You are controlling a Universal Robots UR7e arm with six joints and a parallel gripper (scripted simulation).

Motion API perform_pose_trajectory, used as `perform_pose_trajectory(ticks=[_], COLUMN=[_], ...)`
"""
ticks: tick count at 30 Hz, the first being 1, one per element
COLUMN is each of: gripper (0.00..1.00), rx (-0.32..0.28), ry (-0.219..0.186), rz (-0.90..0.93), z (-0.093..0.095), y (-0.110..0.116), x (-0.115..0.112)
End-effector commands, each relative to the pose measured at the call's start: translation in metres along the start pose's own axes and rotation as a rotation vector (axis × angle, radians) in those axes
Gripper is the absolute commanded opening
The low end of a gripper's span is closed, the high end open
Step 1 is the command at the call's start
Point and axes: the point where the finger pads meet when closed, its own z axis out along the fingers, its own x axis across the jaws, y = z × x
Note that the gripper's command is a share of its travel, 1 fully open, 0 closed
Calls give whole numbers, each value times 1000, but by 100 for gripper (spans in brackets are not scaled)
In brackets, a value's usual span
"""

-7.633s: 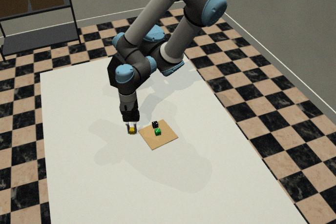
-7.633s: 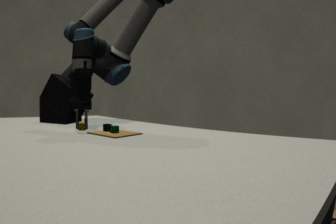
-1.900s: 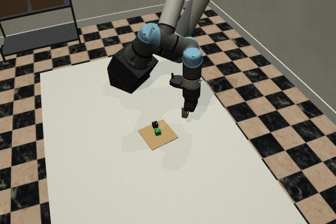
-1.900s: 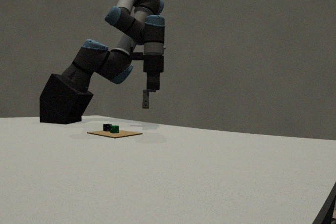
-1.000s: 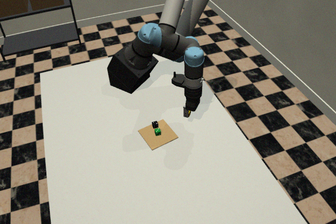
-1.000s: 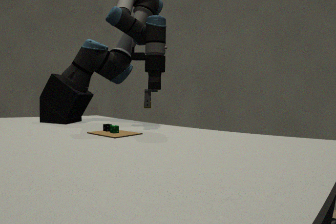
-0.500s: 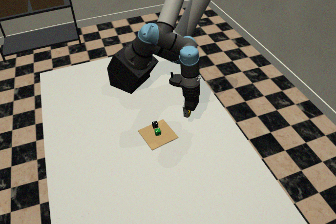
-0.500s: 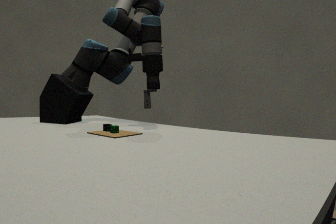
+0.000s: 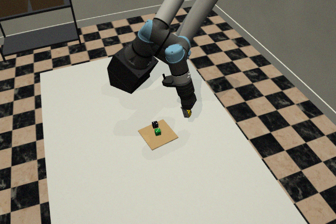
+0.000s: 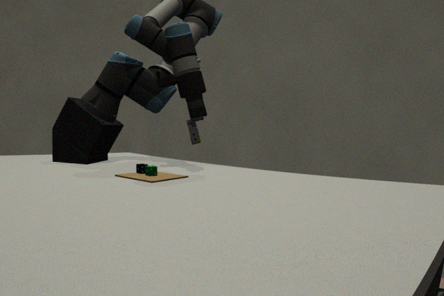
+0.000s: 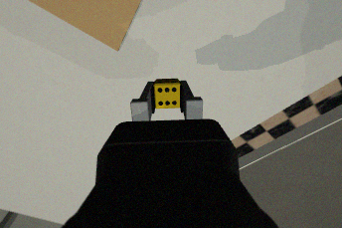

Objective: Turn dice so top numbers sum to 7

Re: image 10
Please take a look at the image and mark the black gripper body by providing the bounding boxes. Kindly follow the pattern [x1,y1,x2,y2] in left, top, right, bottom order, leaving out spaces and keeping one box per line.
[156,55,207,119]

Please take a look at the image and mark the tan square mat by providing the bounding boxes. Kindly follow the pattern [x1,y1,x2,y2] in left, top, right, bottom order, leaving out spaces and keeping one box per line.
[115,172,188,183]

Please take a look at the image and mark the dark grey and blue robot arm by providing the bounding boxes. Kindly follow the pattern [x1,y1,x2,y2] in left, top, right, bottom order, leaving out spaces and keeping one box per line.
[80,0,222,123]

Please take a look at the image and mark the black die with white pips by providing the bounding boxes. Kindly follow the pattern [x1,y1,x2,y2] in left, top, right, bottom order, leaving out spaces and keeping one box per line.
[136,164,148,174]

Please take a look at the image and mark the green die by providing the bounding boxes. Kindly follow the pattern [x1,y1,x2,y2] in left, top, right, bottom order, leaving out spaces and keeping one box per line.
[145,166,157,176]

